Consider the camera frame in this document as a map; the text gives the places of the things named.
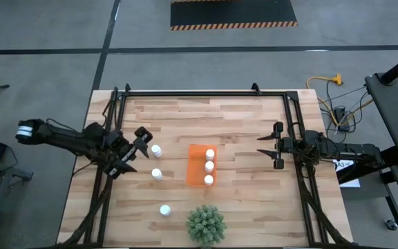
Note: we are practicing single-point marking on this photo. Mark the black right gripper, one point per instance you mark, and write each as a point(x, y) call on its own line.
point(285, 145)

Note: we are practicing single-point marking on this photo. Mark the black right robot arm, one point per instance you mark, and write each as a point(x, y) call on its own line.
point(340, 150)

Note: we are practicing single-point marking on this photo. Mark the black power strip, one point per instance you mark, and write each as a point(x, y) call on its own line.
point(340, 115)

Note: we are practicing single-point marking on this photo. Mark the black side table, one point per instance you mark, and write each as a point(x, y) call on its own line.
point(396, 114)

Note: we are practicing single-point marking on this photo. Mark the black curved frame bracket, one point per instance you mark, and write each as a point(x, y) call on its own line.
point(255, 89)
point(127, 88)

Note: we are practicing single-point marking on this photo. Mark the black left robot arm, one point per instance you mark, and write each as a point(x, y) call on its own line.
point(64, 138)

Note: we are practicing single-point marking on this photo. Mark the black caster wheel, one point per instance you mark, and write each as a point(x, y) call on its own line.
point(391, 224)

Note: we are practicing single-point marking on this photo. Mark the black yellow-striped floor mat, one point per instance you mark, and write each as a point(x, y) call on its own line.
point(233, 12)

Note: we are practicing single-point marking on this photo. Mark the white pill bottle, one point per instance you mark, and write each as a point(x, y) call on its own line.
point(165, 210)
point(208, 180)
point(210, 154)
point(209, 167)
point(157, 174)
point(156, 150)

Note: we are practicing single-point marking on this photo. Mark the white paper label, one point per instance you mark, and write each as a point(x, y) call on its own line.
point(349, 182)

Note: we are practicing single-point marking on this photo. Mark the green succulent in grey pot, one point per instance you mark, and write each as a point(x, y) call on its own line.
point(206, 224)

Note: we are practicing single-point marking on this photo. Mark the orange translucent plastic basket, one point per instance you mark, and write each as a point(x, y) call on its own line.
point(195, 166)

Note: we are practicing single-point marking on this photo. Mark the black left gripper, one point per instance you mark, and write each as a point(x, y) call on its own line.
point(117, 148)

